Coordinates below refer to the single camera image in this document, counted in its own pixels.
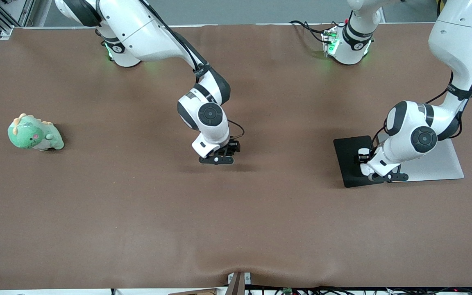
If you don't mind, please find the grey metal bracket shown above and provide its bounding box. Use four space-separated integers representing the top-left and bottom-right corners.
227 272 252 295

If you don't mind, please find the black base power cable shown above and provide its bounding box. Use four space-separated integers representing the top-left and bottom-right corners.
289 20 331 43

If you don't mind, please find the silver closed laptop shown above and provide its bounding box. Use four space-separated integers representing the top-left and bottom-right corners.
377 131 465 183

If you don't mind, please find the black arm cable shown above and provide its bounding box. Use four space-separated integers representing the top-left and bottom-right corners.
368 53 472 156
140 0 245 142

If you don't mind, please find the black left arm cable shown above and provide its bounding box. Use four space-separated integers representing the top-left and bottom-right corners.
368 53 472 156

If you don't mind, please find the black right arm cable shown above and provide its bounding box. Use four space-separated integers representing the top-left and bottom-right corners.
140 0 245 142

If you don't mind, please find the black mouse pad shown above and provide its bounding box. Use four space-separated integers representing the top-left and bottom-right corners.
333 135 384 188

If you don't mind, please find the aluminium frame profile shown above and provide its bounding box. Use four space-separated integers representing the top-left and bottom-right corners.
0 0 36 39

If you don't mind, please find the brown table cover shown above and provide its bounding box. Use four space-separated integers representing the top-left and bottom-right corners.
0 23 472 289

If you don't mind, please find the green dinosaur plush toy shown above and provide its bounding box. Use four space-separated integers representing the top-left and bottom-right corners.
7 113 65 151

